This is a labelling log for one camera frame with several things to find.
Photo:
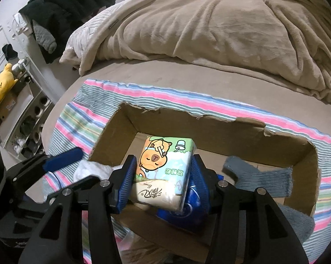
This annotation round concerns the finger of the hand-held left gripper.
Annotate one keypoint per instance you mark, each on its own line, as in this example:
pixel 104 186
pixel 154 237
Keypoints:
pixel 62 159

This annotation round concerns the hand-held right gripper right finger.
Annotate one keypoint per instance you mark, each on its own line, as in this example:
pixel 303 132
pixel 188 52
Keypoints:
pixel 201 187

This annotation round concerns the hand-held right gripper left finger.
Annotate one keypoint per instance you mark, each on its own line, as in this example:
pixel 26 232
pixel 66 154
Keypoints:
pixel 125 183

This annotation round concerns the cartoon print tissue pack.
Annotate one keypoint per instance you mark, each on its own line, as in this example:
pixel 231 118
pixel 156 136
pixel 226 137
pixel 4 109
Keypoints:
pixel 160 165

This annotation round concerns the cardboard box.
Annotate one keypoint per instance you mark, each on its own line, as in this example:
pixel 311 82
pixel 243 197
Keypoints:
pixel 182 123

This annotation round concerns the white crumpled cloth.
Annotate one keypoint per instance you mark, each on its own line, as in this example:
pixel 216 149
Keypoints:
pixel 91 172

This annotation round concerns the blue plastic packet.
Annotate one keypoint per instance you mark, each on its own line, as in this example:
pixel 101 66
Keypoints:
pixel 182 218

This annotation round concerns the grey knitted sock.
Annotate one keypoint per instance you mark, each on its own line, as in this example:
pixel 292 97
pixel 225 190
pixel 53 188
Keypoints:
pixel 294 222
pixel 264 181

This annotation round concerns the white open shelf unit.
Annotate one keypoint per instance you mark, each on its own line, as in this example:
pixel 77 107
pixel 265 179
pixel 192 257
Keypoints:
pixel 17 112

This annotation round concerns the striped pastel cloth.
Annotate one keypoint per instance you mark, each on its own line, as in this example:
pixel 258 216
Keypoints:
pixel 154 96

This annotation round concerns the yellow plush toy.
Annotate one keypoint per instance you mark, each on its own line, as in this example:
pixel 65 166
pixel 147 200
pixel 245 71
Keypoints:
pixel 3 84

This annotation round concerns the bed with brown sheet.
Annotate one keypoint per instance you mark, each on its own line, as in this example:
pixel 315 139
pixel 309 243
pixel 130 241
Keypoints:
pixel 182 73

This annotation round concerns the black hat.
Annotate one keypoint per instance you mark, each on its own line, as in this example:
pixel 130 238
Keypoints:
pixel 9 51

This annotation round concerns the white quilted duvet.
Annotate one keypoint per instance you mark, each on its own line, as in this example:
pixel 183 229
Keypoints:
pixel 83 38

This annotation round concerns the pile of black jackets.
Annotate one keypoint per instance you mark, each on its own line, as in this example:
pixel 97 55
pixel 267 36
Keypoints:
pixel 58 2

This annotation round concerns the beige fleece blanket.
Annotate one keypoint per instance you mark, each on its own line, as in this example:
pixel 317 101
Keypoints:
pixel 209 27

